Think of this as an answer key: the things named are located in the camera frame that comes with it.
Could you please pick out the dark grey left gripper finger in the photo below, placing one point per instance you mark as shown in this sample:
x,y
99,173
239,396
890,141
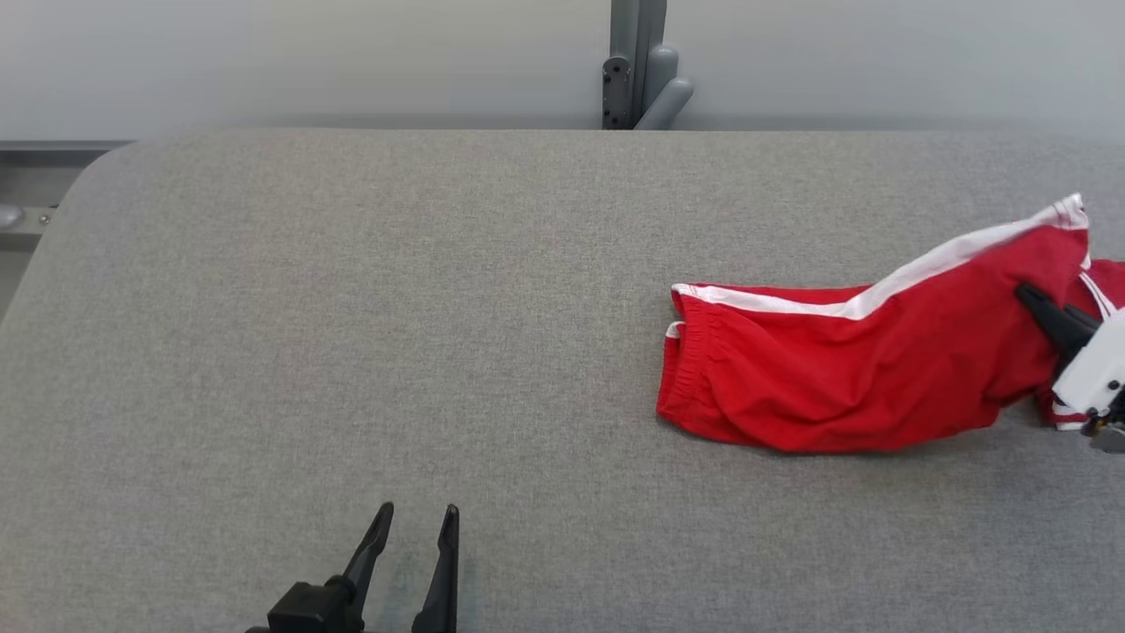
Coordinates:
x,y
371,549
442,589

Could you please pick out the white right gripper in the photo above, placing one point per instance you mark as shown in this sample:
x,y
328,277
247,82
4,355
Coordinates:
x,y
1099,374

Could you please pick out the red and white jersey shirt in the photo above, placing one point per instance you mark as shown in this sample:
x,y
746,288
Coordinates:
x,y
1112,281

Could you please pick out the red shorts with white stripe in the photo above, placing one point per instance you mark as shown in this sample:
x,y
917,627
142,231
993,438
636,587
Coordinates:
x,y
835,378

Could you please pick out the grey fabric padded surface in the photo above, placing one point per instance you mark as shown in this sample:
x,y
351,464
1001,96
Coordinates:
x,y
352,308

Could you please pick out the grey round brace tube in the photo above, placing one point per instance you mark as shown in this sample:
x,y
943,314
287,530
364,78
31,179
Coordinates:
x,y
668,97

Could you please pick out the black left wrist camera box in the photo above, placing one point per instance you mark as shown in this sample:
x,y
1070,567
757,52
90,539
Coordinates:
x,y
303,611

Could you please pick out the grey metal frame rail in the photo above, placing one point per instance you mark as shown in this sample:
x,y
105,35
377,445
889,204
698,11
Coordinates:
x,y
26,220

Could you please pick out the grey metal post bracket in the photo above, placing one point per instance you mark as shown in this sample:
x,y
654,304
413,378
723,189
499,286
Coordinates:
x,y
637,35

